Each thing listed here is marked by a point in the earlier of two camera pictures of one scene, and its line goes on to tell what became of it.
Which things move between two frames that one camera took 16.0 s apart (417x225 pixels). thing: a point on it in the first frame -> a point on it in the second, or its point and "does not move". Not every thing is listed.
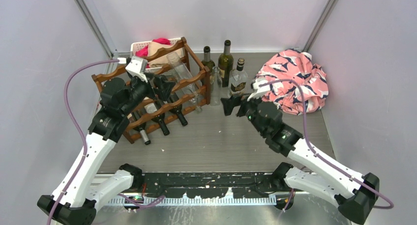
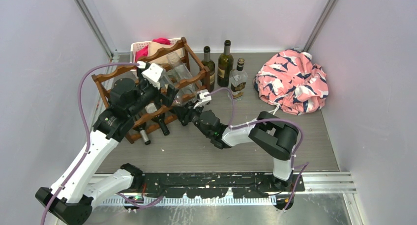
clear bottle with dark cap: (237, 80) does not move
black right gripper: (229, 103) -> (181, 111)
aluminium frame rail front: (206, 199) does not move
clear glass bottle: (182, 74) does not move
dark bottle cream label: (153, 107) does not move
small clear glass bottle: (216, 82) -> (183, 94)
